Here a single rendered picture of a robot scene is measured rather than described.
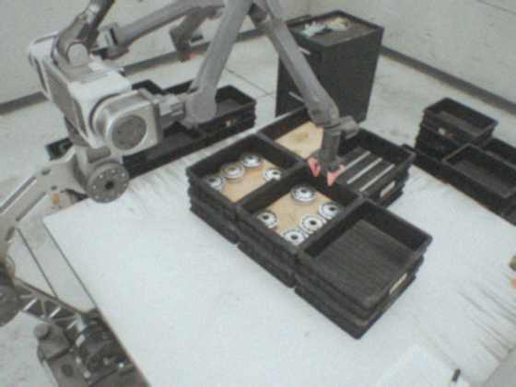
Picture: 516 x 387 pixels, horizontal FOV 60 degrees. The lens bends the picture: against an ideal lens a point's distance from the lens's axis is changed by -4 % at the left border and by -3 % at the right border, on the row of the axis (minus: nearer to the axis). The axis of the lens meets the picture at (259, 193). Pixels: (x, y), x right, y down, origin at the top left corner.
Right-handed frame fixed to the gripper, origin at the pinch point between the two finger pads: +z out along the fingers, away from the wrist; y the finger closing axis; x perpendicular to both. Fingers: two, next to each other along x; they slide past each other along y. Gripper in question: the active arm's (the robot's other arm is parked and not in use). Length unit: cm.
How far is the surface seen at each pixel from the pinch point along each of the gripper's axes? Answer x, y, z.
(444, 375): 10, -65, 37
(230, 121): -62, 114, 54
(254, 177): -4.9, 37.1, 24.0
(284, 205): -1.2, 16.5, 24.0
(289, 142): -36, 45, 23
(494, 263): -49, -57, 35
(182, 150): -27, 118, 62
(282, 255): 19.9, -1.9, 23.2
